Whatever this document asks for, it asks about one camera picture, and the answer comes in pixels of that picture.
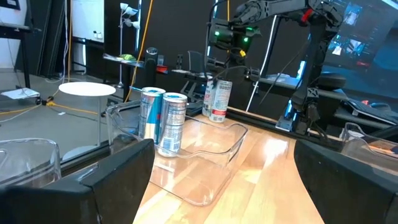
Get white flat floor paper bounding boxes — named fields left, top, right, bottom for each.
left=0, top=87, right=40, bottom=100

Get floor lamp white shades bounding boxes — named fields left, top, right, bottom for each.
left=118, top=2, right=141, bottom=88

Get blue silver slim can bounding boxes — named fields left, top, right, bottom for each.
left=157, top=92, right=188, bottom=158
left=139, top=86, right=166, bottom=144

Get black keyboard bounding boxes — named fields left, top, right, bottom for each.
left=344, top=98, right=398, bottom=126

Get black cylinder bottle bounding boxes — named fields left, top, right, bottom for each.
left=144, top=46, right=159, bottom=88

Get white board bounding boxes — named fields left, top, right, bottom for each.
left=71, top=0, right=105, bottom=44

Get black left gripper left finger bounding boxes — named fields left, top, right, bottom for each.
left=0, top=139, right=155, bottom=224

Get dark grey desk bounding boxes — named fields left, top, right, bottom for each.
left=257, top=74, right=398, bottom=130

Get yellow floor cable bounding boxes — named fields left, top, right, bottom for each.
left=0, top=101, right=99, bottom=116

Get black office chair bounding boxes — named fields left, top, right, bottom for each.
left=180, top=50, right=208, bottom=102

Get white slim can black top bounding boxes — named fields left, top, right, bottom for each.
left=201, top=79, right=217, bottom=118

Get large monitor screen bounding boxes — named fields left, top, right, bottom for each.
left=323, top=0, right=398, bottom=94

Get black background desk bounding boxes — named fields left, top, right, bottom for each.
left=102, top=53, right=169, bottom=100

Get thick white cable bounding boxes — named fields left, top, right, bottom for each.
left=245, top=15, right=277, bottom=112

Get hanging yellow cable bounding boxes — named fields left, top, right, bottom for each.
left=123, top=0, right=155, bottom=103

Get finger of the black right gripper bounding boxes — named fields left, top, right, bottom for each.
left=206, top=57, right=225, bottom=80
left=248, top=67, right=261, bottom=83

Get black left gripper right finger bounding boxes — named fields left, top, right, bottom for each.
left=294, top=139, right=398, bottom=224

